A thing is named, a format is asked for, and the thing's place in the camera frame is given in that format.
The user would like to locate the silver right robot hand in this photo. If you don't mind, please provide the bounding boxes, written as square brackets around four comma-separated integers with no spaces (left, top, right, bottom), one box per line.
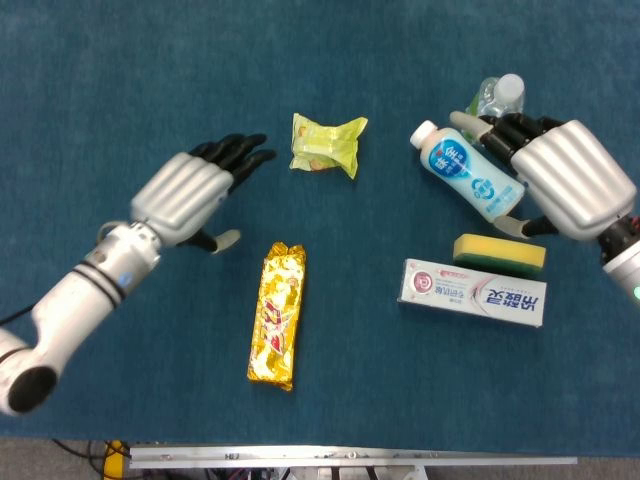
[448,110,638,243]

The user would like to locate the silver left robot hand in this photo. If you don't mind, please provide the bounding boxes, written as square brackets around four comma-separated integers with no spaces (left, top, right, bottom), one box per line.
[130,133,278,255]

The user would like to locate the yellow scouring sponge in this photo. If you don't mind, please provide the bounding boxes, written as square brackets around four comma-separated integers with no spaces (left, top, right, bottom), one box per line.
[452,233,548,280]

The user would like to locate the white blue yogurt bottle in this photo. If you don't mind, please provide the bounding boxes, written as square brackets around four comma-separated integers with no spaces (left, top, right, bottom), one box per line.
[408,119,527,224]

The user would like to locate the clear water bottle green label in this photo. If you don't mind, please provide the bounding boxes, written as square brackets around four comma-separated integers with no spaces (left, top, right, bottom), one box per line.
[464,73,526,144]

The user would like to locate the yellow-green snack packet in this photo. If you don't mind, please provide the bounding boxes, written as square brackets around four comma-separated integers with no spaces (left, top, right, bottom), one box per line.
[289,112,369,181]

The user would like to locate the gold foil biscuit pack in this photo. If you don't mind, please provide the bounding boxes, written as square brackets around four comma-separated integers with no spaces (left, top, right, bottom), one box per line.
[246,241,308,393]

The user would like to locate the white toothpaste box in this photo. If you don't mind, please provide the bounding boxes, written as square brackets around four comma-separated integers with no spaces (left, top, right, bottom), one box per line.
[397,257,548,329]

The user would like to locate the blue table cloth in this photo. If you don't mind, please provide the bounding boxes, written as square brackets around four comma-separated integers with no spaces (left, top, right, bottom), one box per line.
[0,0,640,457]

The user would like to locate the black floor cables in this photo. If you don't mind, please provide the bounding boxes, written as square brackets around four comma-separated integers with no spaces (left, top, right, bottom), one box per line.
[52,438,131,480]

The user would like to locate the aluminium frame rail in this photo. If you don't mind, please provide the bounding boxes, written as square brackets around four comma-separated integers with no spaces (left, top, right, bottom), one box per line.
[128,444,579,470]

